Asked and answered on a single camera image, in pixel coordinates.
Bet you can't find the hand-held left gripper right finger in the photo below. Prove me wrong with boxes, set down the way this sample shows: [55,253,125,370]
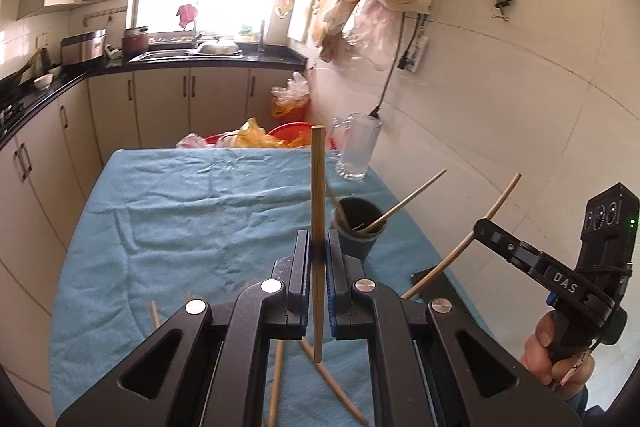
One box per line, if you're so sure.
[326,229,583,427]

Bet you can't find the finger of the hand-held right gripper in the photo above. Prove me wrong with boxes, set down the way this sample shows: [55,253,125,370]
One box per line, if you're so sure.
[472,218,557,289]

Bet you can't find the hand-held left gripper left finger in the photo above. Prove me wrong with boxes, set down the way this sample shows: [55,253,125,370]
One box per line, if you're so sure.
[56,229,312,427]

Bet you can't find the dark grey utensil holder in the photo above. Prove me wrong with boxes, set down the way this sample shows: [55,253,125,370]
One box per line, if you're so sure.
[330,197,387,261]

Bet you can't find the person's right hand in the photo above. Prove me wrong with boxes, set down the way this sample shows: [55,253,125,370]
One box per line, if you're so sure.
[520,309,597,401]

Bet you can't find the blue towel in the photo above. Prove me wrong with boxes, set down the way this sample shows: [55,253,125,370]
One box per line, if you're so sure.
[50,148,497,427]

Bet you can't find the clear glass mug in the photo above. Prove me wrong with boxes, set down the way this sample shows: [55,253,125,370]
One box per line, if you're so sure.
[327,113,384,182]

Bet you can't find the red plastic basin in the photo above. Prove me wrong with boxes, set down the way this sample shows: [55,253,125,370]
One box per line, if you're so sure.
[205,122,342,150]

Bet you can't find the yellow plastic bag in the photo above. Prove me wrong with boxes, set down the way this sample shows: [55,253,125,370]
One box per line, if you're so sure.
[234,117,282,149]

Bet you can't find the pink plastic bag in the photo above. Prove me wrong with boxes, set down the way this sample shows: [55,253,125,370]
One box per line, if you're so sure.
[176,133,217,150]

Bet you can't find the orange bin with plastic bag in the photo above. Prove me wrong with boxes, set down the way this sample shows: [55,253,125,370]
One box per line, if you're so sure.
[270,72,311,120]

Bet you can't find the beige base cabinets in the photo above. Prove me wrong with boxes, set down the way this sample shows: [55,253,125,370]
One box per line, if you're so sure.
[0,67,308,358]

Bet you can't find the metal lid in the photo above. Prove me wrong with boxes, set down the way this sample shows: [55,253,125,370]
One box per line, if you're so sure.
[195,39,245,58]

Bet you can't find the hanging clear plastic bags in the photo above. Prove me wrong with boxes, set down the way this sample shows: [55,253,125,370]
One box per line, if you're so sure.
[312,0,402,72]

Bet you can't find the white cutting board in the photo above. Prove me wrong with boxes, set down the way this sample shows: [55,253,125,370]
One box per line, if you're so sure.
[287,0,316,43]

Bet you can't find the steel sink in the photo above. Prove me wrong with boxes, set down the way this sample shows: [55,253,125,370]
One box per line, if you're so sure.
[128,48,197,63]

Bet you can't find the red hanging cloth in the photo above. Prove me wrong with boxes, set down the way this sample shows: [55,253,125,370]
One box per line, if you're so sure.
[175,4,199,30]

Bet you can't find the brown cooking pot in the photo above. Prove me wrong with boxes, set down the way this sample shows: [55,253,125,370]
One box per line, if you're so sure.
[122,26,150,57]

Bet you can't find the black countertop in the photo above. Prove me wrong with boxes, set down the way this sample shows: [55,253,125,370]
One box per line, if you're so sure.
[0,48,307,148]

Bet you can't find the silver rice cooker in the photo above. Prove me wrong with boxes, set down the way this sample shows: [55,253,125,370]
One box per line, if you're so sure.
[60,29,108,66]

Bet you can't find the gas stove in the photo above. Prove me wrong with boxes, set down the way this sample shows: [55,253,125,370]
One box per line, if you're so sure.
[0,96,27,134]

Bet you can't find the black wok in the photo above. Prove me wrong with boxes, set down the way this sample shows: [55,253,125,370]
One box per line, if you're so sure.
[4,48,52,88]

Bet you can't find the black power cable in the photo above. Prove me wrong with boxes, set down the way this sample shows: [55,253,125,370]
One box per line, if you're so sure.
[369,13,422,118]

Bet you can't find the wall power strip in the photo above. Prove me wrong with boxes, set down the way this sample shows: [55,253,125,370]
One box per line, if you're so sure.
[403,34,430,73]

